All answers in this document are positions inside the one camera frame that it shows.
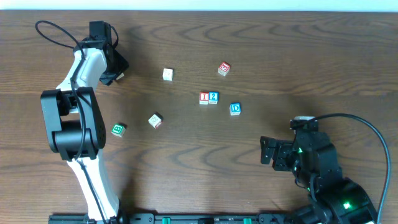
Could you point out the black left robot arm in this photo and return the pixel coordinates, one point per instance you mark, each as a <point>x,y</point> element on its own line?
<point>75,127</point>

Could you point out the white block with red side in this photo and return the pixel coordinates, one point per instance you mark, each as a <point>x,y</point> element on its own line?
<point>155,120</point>

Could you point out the blue number 2 block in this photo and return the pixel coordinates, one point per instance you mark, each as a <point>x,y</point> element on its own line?
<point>213,97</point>

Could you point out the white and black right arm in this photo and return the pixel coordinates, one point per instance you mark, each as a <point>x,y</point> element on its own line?
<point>312,159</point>

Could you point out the red letter block tilted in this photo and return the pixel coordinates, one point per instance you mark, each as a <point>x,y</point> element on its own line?
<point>224,68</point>

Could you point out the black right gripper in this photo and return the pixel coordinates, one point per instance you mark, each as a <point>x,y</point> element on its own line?
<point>280,154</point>

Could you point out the red letter I block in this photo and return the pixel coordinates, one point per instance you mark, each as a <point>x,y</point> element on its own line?
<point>204,98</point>

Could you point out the blue letter D block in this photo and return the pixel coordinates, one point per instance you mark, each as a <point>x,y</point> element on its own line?
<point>235,109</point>

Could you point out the red letter A block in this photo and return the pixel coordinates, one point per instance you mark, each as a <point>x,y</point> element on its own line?
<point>119,76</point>

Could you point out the green letter B block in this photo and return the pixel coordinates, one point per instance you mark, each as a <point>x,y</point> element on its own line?
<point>118,129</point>

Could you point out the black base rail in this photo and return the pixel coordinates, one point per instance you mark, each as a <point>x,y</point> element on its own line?
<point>150,218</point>

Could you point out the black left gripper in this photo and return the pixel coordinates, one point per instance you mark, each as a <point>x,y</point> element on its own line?
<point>115,66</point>

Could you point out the plain white wooden block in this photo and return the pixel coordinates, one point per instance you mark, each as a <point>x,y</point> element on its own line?
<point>168,74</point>

